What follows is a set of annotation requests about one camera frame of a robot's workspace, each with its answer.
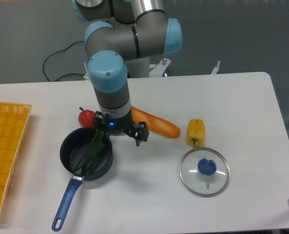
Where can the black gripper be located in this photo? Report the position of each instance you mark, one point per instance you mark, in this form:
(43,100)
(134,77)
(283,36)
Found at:
(138,131)

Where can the glass lid blue knob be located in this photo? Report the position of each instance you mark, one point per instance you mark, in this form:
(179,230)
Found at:
(204,172)

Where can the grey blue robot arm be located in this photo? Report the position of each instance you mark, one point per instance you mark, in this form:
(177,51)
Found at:
(120,31)

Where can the green bell pepper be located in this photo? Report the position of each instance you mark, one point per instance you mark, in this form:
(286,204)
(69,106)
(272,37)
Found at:
(116,133)

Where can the red bell pepper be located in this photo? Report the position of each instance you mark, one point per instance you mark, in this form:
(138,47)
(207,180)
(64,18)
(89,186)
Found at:
(86,117)

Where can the baguette bread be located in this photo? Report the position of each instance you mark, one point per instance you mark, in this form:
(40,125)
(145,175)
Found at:
(156,124)

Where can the green onion stalk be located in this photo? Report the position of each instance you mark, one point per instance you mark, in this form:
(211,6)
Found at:
(87,161)

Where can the yellow bell pepper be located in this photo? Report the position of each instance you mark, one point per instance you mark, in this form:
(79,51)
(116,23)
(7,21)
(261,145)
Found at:
(196,133)

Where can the yellow woven basket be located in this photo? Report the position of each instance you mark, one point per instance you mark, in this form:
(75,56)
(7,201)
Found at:
(13,121)

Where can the black pot blue handle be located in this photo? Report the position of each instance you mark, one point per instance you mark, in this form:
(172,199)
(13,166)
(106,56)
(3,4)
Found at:
(80,137)

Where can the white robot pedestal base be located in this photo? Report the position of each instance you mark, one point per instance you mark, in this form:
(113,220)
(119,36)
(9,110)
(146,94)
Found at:
(140,68)

